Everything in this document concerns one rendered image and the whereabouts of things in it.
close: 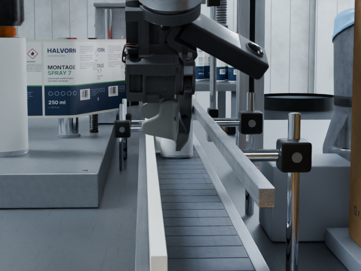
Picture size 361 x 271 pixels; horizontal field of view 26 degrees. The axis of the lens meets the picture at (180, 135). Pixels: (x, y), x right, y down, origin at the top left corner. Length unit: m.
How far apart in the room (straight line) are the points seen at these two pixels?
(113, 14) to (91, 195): 0.74
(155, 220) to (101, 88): 0.94
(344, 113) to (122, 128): 0.42
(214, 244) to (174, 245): 0.04
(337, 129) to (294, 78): 4.73
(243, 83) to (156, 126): 0.45
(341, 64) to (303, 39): 4.73
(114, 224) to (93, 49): 0.61
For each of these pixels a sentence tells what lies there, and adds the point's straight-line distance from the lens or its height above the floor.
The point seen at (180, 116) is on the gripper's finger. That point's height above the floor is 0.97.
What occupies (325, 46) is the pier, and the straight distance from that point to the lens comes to 5.77.
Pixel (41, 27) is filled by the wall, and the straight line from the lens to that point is 6.20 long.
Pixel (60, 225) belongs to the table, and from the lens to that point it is 1.01.
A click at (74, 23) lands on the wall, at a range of 6.12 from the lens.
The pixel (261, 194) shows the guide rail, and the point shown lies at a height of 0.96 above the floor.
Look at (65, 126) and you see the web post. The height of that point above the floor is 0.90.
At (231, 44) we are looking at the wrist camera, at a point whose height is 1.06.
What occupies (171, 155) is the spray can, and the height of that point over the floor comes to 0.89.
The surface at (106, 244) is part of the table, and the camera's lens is 0.91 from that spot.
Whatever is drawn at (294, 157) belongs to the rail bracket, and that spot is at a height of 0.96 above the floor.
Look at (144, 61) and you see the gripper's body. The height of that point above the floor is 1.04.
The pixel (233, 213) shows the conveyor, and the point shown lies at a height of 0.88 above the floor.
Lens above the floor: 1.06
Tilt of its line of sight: 7 degrees down
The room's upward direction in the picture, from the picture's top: straight up
